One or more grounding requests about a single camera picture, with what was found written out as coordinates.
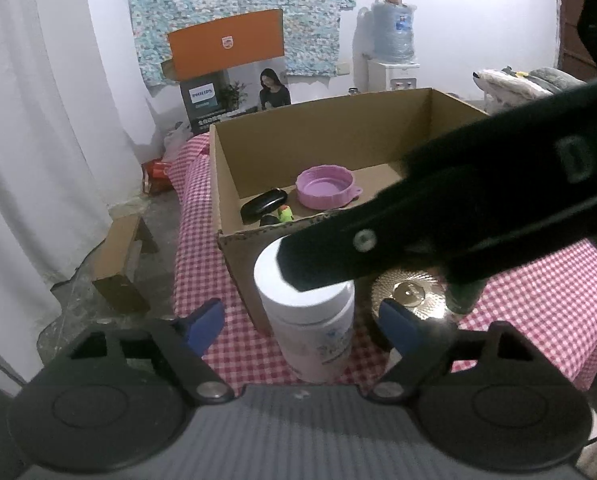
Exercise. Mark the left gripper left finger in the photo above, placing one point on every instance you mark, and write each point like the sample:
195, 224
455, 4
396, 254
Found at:
182, 343

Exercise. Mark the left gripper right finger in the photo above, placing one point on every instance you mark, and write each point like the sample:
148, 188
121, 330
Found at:
422, 345

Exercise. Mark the gold lid dark jar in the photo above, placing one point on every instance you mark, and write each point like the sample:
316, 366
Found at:
417, 291

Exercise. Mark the white supplement bottle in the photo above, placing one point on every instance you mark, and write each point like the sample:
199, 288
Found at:
314, 329

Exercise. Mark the black key fob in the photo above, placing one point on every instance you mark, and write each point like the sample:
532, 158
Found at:
265, 203

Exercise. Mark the small cardboard box on floor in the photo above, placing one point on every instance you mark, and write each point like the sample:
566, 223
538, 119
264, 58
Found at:
114, 269

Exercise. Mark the quilted mattress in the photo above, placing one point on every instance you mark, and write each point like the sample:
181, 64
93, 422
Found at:
508, 88

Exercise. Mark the pink checkered tablecloth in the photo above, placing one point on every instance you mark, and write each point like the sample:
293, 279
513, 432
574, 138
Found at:
553, 301

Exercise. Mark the brown cardboard box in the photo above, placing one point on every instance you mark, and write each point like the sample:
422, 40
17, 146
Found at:
369, 134

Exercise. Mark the white water dispenser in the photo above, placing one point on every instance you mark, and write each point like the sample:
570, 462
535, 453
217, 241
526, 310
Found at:
385, 76

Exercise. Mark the brown wooden door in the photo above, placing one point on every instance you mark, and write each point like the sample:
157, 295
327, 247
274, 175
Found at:
574, 58

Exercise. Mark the blue water jug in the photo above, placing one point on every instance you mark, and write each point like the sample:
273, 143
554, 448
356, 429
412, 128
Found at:
392, 30

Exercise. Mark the white curtain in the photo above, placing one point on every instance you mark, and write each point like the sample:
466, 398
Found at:
65, 162

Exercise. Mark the orange Philips box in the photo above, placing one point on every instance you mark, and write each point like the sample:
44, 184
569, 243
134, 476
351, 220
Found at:
229, 67

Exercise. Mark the floral wall cloth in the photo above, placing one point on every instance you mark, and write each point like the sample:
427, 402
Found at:
311, 31

